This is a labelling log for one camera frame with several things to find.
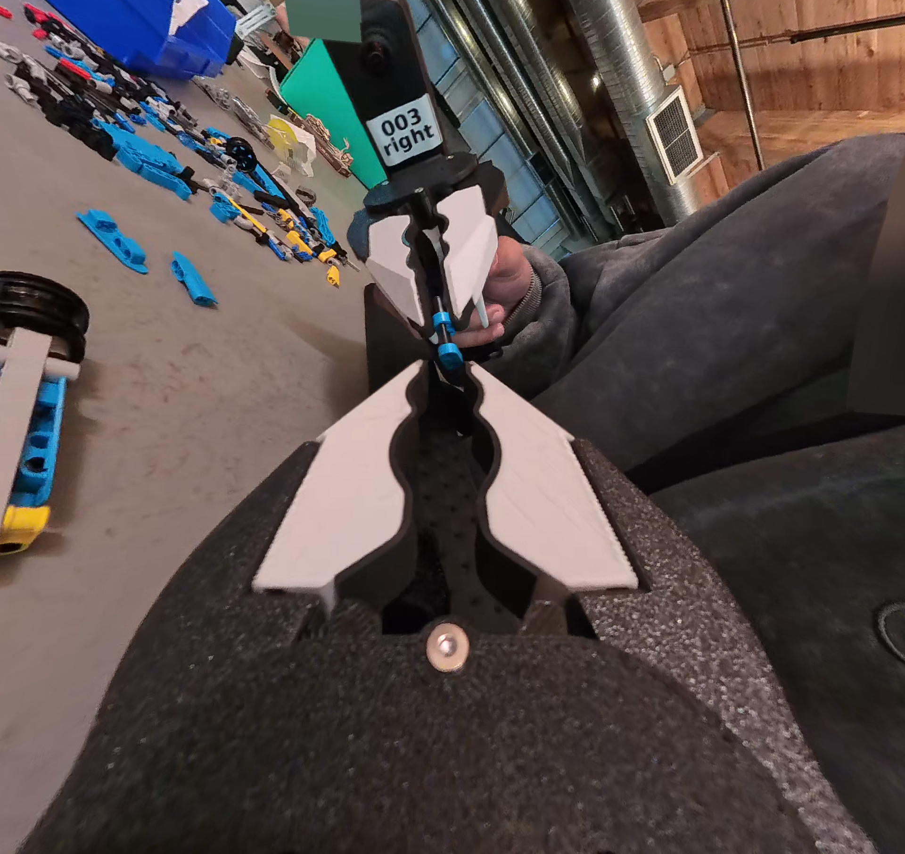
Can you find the pile of small building pieces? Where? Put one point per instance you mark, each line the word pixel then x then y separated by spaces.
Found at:
pixel 141 154

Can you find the person's right hand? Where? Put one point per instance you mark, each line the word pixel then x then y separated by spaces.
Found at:
pixel 512 277

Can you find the black wheel blue beam assembly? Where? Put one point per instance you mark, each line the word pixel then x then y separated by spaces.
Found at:
pixel 28 401

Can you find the clear bag yellow tape roll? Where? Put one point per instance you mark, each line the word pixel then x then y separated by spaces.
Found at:
pixel 290 139

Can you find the black spoked wheel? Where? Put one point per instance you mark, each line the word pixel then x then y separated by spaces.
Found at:
pixel 240 154

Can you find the silver ventilation duct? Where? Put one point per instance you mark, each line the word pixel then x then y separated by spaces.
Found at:
pixel 615 55

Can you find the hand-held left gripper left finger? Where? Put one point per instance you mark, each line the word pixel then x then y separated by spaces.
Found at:
pixel 332 507

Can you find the white air vent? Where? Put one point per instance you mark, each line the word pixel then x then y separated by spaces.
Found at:
pixel 673 136

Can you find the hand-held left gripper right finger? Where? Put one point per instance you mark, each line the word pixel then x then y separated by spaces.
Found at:
pixel 558 507

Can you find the wooden puzzle model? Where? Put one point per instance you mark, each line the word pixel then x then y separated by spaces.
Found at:
pixel 329 143

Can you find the person's right forearm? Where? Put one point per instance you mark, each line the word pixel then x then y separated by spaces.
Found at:
pixel 672 267

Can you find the person's dark grey jacket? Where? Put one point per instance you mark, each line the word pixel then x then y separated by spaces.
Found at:
pixel 813 585

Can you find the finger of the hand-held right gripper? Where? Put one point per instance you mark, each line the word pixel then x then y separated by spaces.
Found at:
pixel 472 246
pixel 392 260

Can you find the green plastic bin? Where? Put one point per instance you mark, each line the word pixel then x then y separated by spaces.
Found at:
pixel 325 104

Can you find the grey desk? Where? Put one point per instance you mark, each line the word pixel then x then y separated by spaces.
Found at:
pixel 177 408

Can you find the blue angled panel piece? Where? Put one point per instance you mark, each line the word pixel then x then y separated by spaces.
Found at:
pixel 192 279
pixel 113 240

